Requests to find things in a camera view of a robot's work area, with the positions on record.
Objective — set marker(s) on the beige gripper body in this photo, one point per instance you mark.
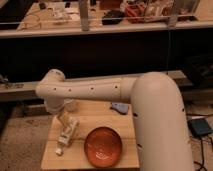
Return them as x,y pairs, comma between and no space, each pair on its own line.
63,117

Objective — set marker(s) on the white bottle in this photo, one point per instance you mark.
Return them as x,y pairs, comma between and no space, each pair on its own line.
66,135

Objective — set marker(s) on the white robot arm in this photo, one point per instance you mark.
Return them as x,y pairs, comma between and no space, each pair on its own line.
158,113

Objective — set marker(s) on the clear plastic cup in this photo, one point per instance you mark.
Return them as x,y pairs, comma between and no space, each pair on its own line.
70,105

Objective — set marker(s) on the orange round plate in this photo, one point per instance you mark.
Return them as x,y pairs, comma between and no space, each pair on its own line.
103,147

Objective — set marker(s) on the blue toy object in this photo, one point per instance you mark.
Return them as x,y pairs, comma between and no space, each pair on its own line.
120,107

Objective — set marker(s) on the black bag on shelf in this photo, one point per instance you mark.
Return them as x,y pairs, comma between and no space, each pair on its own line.
112,17

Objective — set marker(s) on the red cluttered item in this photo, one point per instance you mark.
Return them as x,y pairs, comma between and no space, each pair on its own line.
135,13

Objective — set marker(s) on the black foot pedal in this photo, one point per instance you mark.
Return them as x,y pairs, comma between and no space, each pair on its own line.
199,127

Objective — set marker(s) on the grey metal post left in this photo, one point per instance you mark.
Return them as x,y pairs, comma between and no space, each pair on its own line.
83,9

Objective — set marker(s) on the grey metal post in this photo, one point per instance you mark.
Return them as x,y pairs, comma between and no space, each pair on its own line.
83,9
174,13

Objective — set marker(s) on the grey metal post right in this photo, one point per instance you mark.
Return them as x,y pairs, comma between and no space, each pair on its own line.
174,13

